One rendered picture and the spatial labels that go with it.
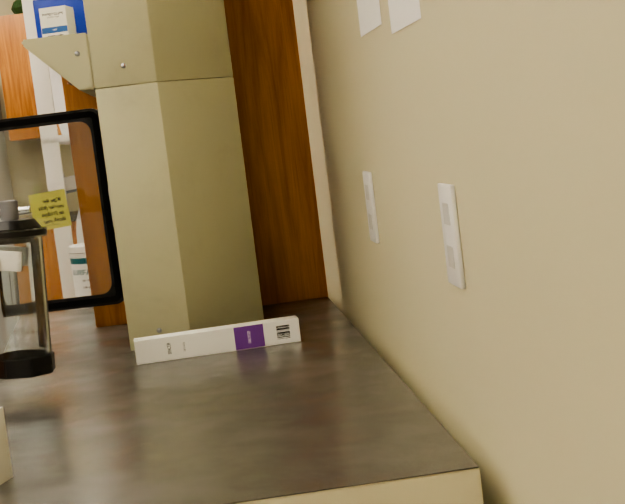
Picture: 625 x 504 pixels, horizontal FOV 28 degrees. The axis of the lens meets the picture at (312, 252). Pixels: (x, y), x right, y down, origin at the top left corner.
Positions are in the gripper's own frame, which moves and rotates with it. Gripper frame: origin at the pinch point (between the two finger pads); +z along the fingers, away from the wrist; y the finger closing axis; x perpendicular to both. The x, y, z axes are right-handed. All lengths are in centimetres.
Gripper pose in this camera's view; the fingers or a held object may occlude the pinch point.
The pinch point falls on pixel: (10, 258)
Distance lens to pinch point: 199.5
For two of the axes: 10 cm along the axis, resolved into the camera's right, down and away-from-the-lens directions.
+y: -1.0, -0.8, 9.9
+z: 9.9, 0.4, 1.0
